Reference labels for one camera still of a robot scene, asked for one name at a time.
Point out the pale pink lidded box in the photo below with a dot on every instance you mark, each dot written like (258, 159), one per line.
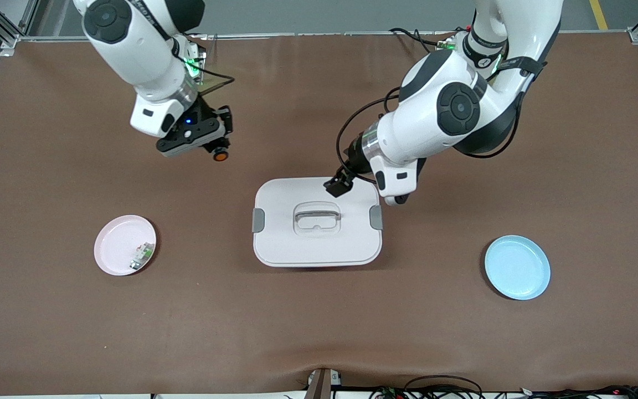
(319, 249)

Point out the pink round plate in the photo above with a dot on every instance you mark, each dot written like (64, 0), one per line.
(119, 238)

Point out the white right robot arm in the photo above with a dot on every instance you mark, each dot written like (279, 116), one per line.
(142, 50)

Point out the green and white switch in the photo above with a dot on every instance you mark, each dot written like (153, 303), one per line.
(142, 256)

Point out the brown table mat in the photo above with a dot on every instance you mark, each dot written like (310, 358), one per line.
(319, 321)

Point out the grey box latch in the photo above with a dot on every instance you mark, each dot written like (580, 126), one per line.
(258, 220)
(376, 217)

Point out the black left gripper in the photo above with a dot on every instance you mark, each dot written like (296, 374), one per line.
(354, 159)

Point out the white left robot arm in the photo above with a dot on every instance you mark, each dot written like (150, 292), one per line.
(452, 105)

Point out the orange button switch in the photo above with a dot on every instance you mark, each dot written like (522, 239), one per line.
(220, 155)

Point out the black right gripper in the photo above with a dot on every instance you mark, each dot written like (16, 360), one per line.
(206, 114)

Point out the light blue round plate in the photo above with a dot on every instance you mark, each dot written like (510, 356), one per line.
(518, 269)

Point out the metal table edge bracket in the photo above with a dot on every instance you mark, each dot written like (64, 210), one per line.
(322, 385)

